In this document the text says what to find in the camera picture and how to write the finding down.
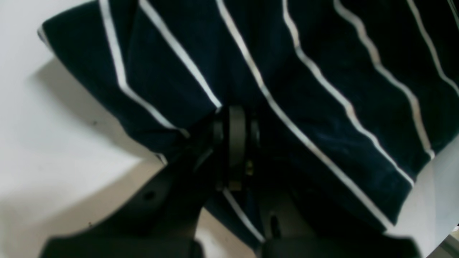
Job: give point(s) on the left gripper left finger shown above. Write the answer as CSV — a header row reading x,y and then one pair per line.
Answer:
x,y
160,219

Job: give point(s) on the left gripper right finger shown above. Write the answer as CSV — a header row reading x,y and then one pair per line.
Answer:
x,y
297,219

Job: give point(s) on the black white striped t-shirt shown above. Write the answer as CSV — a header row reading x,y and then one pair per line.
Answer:
x,y
361,96

